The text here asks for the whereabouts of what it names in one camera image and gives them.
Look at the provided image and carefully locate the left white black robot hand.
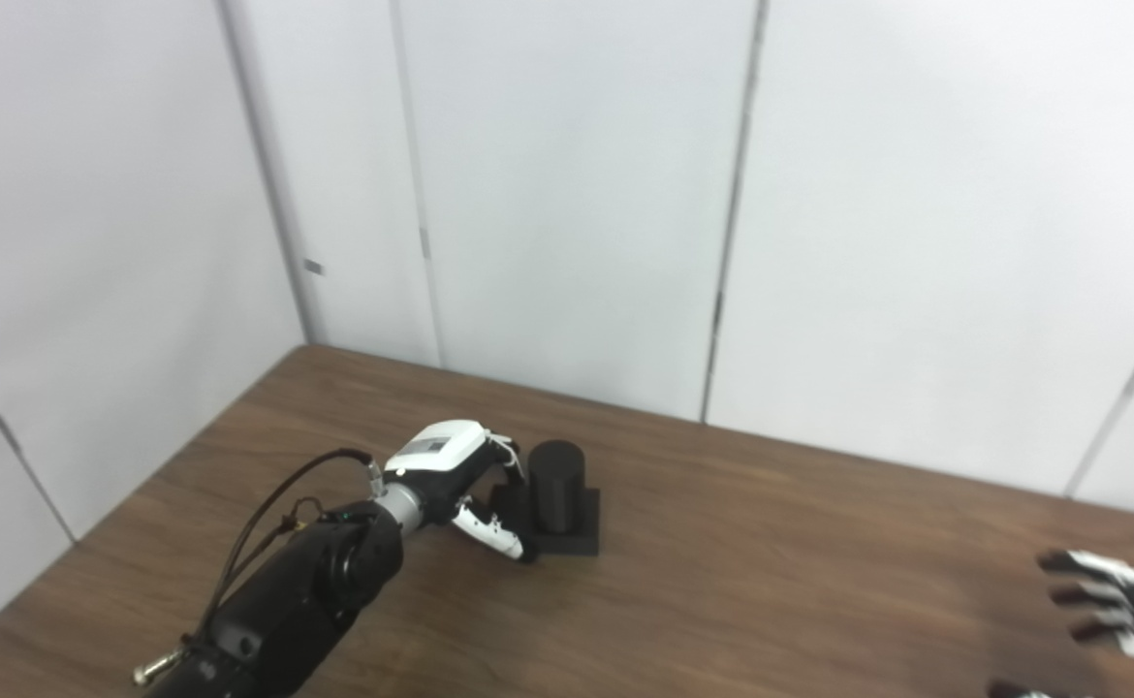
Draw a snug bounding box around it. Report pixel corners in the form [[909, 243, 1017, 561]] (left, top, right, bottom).
[[383, 420, 541, 563]]

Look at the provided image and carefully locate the black peg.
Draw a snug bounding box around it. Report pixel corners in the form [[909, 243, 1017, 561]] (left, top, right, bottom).
[[489, 440, 602, 557]]

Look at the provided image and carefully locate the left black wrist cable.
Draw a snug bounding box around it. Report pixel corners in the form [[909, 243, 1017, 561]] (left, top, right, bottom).
[[136, 448, 384, 684]]

